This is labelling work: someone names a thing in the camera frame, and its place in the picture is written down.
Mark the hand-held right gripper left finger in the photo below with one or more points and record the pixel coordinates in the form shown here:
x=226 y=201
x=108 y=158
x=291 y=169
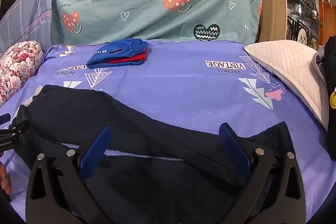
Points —
x=95 y=150

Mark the folded blue and red pants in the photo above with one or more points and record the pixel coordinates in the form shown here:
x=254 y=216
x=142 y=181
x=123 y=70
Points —
x=115 y=54

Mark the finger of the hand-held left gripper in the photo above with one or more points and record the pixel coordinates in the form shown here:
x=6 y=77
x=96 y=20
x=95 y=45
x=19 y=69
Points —
x=19 y=125

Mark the person's left hand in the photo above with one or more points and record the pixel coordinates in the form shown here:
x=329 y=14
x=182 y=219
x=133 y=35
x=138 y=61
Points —
x=4 y=176

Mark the floral bolster pillow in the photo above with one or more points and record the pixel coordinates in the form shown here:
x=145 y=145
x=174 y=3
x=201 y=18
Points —
x=18 y=66

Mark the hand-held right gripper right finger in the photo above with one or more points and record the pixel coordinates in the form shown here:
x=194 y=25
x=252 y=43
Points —
x=233 y=148

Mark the grey-blue plaid cloth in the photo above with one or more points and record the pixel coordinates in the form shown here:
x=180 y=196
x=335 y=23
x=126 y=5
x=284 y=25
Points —
x=26 y=14

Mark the purple printed bedsheet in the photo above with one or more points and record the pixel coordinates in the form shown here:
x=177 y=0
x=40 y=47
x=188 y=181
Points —
x=183 y=87

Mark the black smiley print garment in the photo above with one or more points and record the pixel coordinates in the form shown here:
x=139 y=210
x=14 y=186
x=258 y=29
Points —
x=331 y=77

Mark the white quilted pillow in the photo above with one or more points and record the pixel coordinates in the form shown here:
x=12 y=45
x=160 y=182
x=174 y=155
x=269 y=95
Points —
x=288 y=66

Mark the dark navy pants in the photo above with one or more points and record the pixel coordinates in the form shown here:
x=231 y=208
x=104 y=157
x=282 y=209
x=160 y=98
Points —
x=131 y=113

